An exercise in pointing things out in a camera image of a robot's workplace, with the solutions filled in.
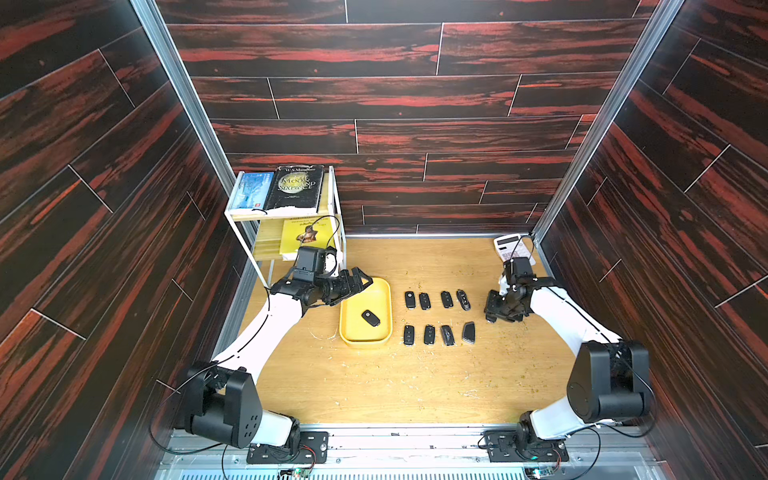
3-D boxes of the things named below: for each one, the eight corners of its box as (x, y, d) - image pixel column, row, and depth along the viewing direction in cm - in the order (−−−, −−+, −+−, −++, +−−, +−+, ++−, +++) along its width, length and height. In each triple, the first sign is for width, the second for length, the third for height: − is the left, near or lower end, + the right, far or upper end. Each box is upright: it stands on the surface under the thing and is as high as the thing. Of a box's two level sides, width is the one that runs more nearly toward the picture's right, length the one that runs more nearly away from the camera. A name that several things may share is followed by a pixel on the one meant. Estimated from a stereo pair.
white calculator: (501, 265, 112) (504, 260, 110) (493, 239, 121) (495, 234, 119) (532, 265, 112) (535, 260, 110) (521, 239, 121) (523, 234, 119)
